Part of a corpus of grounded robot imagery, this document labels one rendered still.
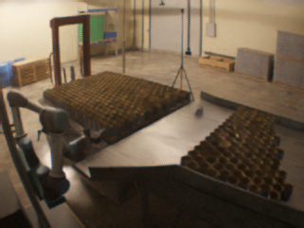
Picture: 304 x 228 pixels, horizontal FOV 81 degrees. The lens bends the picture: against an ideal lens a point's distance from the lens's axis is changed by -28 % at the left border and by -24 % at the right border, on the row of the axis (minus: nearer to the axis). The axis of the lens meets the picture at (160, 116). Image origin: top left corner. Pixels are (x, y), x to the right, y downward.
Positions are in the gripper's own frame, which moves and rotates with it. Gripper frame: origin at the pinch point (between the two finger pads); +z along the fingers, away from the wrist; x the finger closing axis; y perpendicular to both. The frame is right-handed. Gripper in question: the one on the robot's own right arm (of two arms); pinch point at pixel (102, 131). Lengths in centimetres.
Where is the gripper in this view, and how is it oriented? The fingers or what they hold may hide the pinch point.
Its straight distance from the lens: 166.6
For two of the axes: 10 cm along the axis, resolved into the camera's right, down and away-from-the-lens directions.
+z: 5.6, -3.4, 7.5
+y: -0.4, 9.0, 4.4
